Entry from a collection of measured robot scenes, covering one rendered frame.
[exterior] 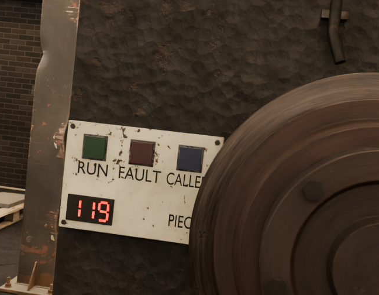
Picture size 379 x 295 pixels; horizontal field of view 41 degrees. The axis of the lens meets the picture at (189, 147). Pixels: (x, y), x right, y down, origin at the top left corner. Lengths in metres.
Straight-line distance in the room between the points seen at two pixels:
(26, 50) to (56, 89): 4.10
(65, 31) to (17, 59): 4.13
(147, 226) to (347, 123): 0.37
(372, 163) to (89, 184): 0.46
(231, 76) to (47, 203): 2.80
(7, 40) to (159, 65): 6.87
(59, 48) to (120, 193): 2.70
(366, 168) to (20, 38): 7.15
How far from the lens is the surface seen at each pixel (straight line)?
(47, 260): 3.61
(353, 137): 0.65
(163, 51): 0.85
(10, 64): 7.63
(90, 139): 0.85
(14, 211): 5.51
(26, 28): 7.59
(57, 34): 3.51
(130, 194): 0.84
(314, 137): 0.65
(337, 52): 0.82
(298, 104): 0.68
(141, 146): 0.83
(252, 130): 0.68
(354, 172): 0.61
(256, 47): 0.84
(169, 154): 0.82
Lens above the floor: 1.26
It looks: 3 degrees down
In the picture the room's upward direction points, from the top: 6 degrees clockwise
